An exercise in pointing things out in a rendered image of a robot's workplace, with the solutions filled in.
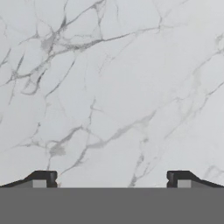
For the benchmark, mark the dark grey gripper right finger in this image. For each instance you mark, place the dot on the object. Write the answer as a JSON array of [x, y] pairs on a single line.
[[179, 176]]

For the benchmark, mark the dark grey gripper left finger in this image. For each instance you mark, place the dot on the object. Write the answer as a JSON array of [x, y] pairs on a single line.
[[43, 176]]

